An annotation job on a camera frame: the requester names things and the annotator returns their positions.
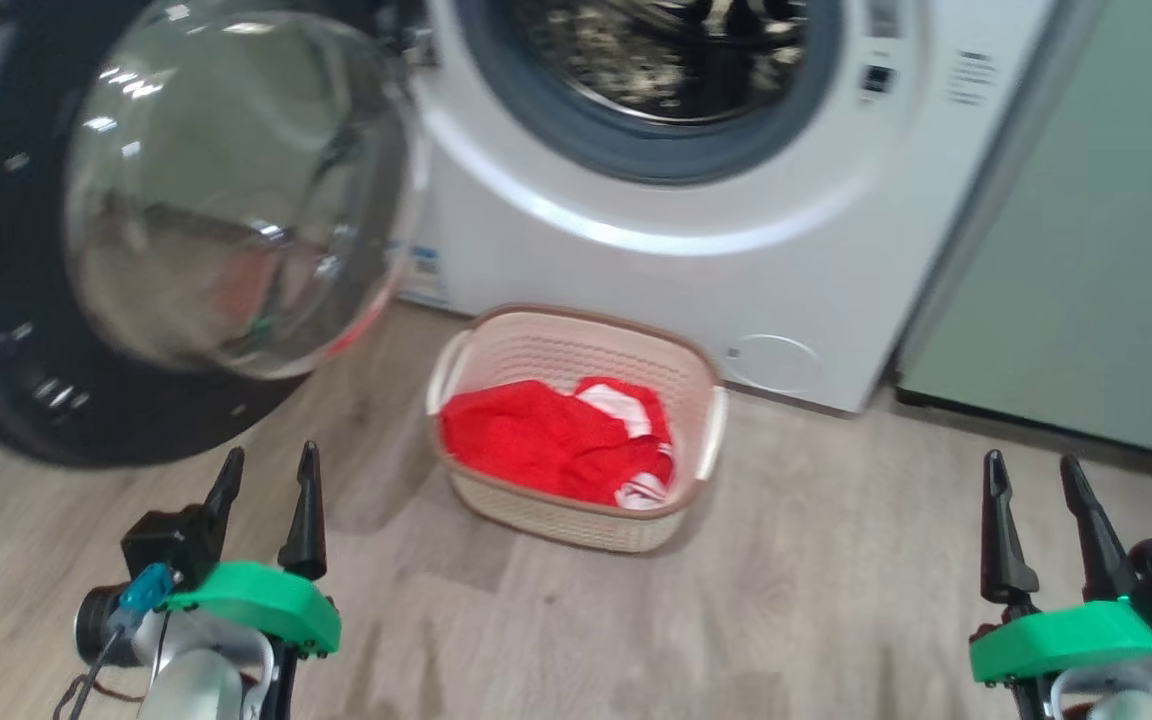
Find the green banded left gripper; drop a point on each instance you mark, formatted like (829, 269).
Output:
(256, 605)

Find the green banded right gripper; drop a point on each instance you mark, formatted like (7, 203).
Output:
(1076, 640)

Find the red garment with white trim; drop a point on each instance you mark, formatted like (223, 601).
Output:
(526, 440)

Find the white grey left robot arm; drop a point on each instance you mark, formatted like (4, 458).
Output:
(198, 690)

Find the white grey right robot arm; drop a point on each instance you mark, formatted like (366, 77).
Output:
(1116, 708)

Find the beige perforated laundry basket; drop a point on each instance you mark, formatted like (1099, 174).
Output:
(556, 525)

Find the white washing machine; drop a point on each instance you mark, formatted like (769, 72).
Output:
(736, 260)

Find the wide pale green cabinet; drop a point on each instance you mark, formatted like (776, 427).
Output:
(1086, 300)

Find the white blue label box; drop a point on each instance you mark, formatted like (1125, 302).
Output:
(424, 275)

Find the round white filter cover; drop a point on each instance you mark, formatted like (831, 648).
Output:
(776, 363)

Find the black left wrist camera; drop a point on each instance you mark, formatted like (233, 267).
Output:
(171, 545)

